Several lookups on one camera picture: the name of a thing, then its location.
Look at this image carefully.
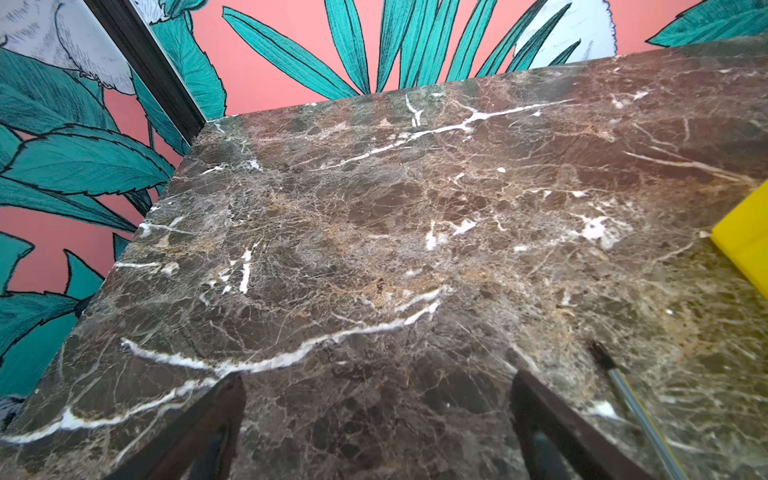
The yellow plastic bin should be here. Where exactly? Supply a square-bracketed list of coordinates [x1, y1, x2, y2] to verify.
[712, 182, 768, 297]

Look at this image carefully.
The orange black handled screwdriver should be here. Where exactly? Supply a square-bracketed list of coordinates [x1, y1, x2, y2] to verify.
[586, 339, 689, 480]

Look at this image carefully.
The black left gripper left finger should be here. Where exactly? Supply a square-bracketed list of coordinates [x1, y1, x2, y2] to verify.
[107, 373, 246, 479]

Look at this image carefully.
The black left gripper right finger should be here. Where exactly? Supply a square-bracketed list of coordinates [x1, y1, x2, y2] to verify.
[510, 370, 651, 479]

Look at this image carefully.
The black left corner post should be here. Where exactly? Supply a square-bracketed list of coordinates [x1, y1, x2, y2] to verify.
[85, 0, 206, 144]

